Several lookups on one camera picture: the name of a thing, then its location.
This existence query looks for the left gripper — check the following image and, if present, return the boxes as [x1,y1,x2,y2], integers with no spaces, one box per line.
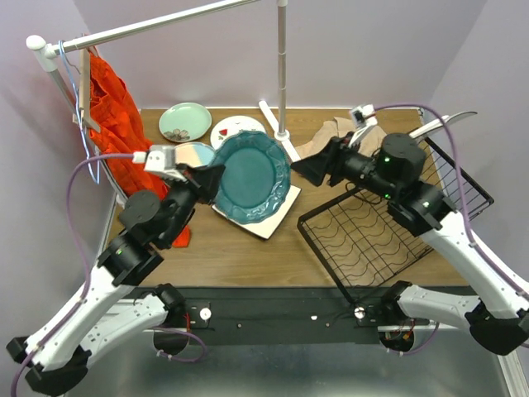
[162,162,226,247]

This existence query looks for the black mounting rail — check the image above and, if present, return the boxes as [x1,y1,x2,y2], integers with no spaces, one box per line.
[179,287,404,347]

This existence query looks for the white clothes rack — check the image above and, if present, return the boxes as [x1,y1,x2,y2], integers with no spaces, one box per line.
[25,0,303,162]

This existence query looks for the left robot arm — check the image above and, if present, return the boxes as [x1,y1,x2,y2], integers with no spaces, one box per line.
[7,165,225,396]

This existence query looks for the black wire dish rack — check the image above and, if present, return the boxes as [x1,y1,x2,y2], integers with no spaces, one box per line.
[298,140,493,302]

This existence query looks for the blue wire hanger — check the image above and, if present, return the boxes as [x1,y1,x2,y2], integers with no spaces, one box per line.
[58,41,100,160]

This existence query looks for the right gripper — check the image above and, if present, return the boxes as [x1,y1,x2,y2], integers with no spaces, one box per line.
[290,131,398,201]

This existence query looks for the large square green plate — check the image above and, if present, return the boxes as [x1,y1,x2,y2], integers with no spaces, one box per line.
[231,185,302,240]

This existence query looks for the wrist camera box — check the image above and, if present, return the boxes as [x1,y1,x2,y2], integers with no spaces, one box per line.
[349,104,378,147]
[132,145,185,181]

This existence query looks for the teal round plate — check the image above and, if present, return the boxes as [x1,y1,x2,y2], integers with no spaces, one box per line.
[210,131,291,224]

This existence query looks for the white blue rimmed plate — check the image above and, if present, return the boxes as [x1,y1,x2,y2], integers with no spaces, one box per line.
[210,116,265,150]

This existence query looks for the wooden clip hanger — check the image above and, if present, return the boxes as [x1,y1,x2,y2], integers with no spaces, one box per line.
[73,46,100,133]

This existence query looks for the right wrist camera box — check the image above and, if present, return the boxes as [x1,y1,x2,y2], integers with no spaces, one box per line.
[349,104,378,147]

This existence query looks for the beige cloth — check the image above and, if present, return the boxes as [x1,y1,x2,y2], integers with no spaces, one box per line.
[296,117,386,158]

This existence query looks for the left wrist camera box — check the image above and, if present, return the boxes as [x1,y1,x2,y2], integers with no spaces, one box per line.
[132,145,185,181]

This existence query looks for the cream and teal plate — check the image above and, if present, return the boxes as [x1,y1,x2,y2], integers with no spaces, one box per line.
[174,142,215,168]

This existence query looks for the orange garment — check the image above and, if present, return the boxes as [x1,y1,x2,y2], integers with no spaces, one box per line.
[86,55,193,248]

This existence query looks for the green round plate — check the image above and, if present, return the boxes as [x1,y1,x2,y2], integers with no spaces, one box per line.
[158,103,212,143]

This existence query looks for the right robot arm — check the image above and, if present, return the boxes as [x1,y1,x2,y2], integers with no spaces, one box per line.
[291,133,528,356]

